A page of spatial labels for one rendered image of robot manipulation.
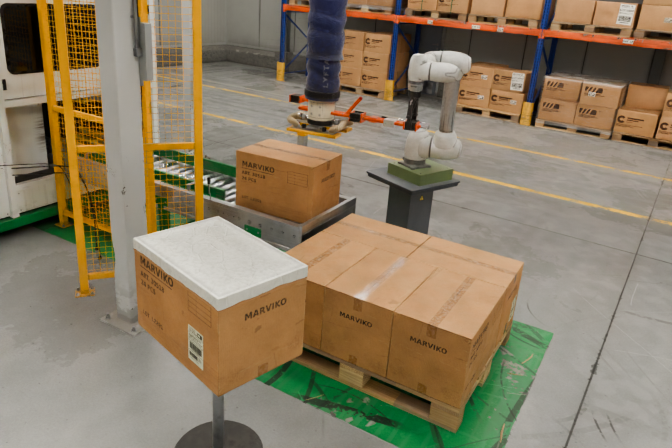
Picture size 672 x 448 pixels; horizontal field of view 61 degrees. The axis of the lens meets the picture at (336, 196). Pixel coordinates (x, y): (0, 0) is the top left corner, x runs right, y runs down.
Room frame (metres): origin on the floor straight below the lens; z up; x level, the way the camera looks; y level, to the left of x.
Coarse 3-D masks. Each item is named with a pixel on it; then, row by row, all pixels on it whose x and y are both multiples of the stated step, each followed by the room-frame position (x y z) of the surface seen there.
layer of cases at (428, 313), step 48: (336, 240) 3.23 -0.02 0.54; (384, 240) 3.28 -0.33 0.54; (432, 240) 3.34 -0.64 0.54; (336, 288) 2.63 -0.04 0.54; (384, 288) 2.67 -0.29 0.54; (432, 288) 2.70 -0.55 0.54; (480, 288) 2.74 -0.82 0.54; (336, 336) 2.60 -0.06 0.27; (384, 336) 2.46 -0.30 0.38; (432, 336) 2.34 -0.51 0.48; (480, 336) 2.39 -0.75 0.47; (432, 384) 2.32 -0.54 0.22
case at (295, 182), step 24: (264, 144) 3.86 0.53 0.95; (288, 144) 3.91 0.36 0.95; (240, 168) 3.65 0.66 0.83; (264, 168) 3.57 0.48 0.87; (288, 168) 3.49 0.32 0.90; (312, 168) 3.42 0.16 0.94; (336, 168) 3.70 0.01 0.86; (240, 192) 3.65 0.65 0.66; (264, 192) 3.57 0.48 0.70; (288, 192) 3.49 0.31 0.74; (312, 192) 3.41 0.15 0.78; (336, 192) 3.72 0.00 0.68; (288, 216) 3.48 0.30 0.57; (312, 216) 3.42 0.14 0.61
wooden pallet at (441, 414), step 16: (512, 320) 3.11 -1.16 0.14; (304, 352) 2.78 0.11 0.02; (320, 352) 2.64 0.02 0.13; (320, 368) 2.65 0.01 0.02; (336, 368) 2.66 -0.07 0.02; (352, 368) 2.54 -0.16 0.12; (352, 384) 2.53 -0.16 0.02; (368, 384) 2.54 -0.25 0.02; (400, 384) 2.41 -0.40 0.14; (480, 384) 2.62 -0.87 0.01; (384, 400) 2.44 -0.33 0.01; (400, 400) 2.43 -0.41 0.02; (416, 400) 2.44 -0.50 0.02; (432, 400) 2.31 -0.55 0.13; (432, 416) 2.31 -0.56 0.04; (448, 416) 2.27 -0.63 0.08
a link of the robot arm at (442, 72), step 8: (432, 56) 3.83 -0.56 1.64; (432, 64) 3.36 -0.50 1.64; (440, 64) 3.35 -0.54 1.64; (448, 64) 3.35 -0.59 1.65; (432, 72) 3.33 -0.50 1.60; (440, 72) 3.31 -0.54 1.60; (448, 72) 3.31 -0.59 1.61; (456, 72) 3.32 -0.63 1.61; (432, 80) 3.35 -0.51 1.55; (440, 80) 3.33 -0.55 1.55; (448, 80) 3.32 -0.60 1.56; (456, 80) 3.35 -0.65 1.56
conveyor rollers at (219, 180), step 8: (160, 160) 4.56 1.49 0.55; (168, 160) 4.61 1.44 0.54; (168, 168) 4.38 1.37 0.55; (176, 168) 4.44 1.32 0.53; (184, 168) 4.41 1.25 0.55; (192, 168) 4.47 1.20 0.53; (184, 176) 4.27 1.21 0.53; (192, 176) 4.23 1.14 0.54; (208, 176) 4.26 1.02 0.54; (216, 176) 4.33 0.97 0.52; (224, 176) 4.29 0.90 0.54; (216, 184) 4.08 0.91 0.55; (224, 184) 4.15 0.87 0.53; (232, 184) 4.11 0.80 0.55; (232, 192) 3.96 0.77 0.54; (232, 200) 3.82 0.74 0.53
